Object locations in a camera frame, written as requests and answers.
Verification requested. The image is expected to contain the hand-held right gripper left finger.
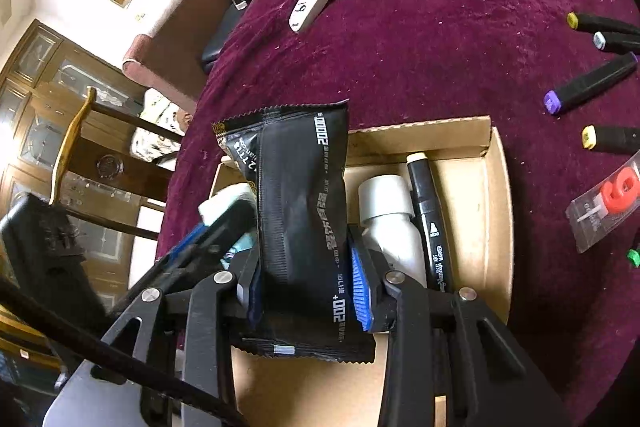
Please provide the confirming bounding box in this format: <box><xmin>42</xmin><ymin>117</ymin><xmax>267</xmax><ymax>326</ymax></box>
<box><xmin>100</xmin><ymin>252</ymin><xmax>266</xmax><ymax>427</ymax></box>

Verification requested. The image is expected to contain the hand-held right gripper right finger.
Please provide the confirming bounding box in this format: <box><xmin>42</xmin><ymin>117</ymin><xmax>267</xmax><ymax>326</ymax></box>
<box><xmin>347</xmin><ymin>227</ymin><xmax>567</xmax><ymax>427</ymax></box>

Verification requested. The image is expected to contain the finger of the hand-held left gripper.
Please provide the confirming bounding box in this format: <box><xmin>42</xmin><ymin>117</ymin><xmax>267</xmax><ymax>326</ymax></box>
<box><xmin>112</xmin><ymin>202</ymin><xmax>258</xmax><ymax>310</ymax></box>

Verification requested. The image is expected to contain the white tissue packet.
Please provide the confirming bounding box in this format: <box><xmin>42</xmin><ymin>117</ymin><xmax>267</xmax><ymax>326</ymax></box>
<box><xmin>197</xmin><ymin>184</ymin><xmax>258</xmax><ymax>258</ymax></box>

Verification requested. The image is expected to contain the black snack packet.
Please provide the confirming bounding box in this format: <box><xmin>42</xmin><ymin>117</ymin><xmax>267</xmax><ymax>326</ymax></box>
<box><xmin>212</xmin><ymin>101</ymin><xmax>377</xmax><ymax>365</ymax></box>

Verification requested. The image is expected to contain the cardboard box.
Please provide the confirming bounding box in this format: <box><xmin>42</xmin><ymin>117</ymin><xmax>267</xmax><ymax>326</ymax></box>
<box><xmin>207</xmin><ymin>114</ymin><xmax>516</xmax><ymax>427</ymax></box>

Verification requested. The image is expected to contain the black marker purple cap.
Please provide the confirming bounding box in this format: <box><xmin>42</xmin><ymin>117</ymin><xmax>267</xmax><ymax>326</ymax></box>
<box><xmin>543</xmin><ymin>52</ymin><xmax>639</xmax><ymax>114</ymax></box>

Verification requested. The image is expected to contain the white plastic bottle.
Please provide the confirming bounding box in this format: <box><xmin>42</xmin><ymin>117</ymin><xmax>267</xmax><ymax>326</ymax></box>
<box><xmin>357</xmin><ymin>175</ymin><xmax>428</xmax><ymax>288</ymax></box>

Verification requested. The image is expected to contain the black marker cream cap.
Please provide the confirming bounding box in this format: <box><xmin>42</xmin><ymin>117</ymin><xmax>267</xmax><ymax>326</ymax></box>
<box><xmin>406</xmin><ymin>151</ymin><xmax>458</xmax><ymax>293</ymax></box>

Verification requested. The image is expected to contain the wooden chair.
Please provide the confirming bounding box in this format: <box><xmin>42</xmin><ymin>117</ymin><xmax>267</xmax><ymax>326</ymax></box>
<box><xmin>50</xmin><ymin>87</ymin><xmax>183</xmax><ymax>243</ymax></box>

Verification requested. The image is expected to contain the floral cushion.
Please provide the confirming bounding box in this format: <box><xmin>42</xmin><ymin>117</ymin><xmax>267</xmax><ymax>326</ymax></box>
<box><xmin>130</xmin><ymin>89</ymin><xmax>194</xmax><ymax>168</ymax></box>

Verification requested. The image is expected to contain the wooden glass-door cabinet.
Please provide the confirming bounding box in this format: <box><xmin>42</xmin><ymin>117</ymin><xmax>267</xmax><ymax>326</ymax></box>
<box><xmin>0</xmin><ymin>19</ymin><xmax>168</xmax><ymax>323</ymax></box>

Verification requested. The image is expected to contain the red-brown upholstered chair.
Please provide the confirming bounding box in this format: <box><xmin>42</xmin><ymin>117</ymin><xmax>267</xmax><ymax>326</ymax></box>
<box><xmin>122</xmin><ymin>0</ymin><xmax>236</xmax><ymax>115</ymax></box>

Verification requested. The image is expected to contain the white key tag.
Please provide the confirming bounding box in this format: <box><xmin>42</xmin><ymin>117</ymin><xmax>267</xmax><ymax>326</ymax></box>
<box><xmin>290</xmin><ymin>0</ymin><xmax>335</xmax><ymax>34</ymax></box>

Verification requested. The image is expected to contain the red number candle package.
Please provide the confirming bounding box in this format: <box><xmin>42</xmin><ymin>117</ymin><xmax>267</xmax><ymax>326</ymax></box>
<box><xmin>565</xmin><ymin>162</ymin><xmax>640</xmax><ymax>254</ymax></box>

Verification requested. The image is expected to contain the black marker yellow cap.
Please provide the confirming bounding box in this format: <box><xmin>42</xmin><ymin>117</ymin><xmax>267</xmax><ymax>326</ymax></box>
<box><xmin>566</xmin><ymin>12</ymin><xmax>640</xmax><ymax>36</ymax></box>
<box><xmin>581</xmin><ymin>125</ymin><xmax>640</xmax><ymax>155</ymax></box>

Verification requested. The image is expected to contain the black marker grey cap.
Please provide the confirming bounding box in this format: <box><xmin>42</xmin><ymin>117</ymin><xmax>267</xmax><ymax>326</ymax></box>
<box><xmin>592</xmin><ymin>32</ymin><xmax>640</xmax><ymax>56</ymax></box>

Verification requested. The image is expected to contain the black cable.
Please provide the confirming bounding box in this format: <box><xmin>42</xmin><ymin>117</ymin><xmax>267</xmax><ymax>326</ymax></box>
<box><xmin>0</xmin><ymin>279</ymin><xmax>246</xmax><ymax>427</ymax></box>

